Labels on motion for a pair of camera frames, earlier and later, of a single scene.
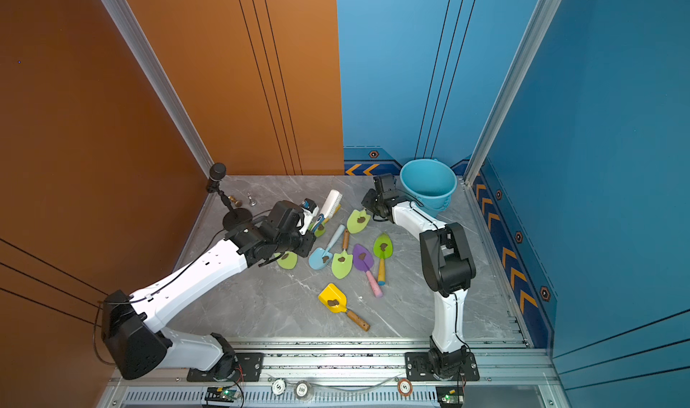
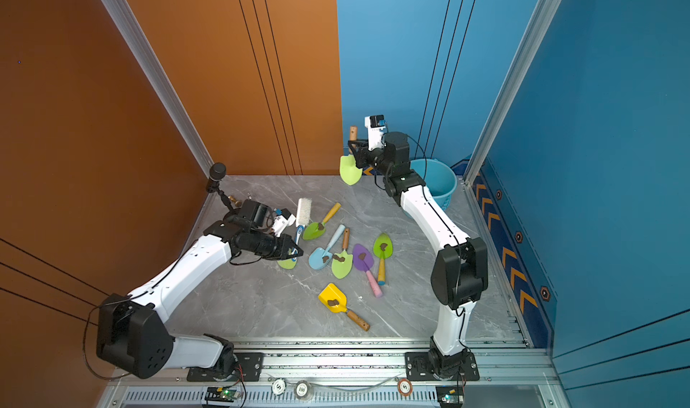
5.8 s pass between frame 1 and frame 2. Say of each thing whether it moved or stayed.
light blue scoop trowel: stayed
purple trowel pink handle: stayed
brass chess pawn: stayed
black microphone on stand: stayed
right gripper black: moved
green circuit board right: stayed
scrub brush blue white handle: moved
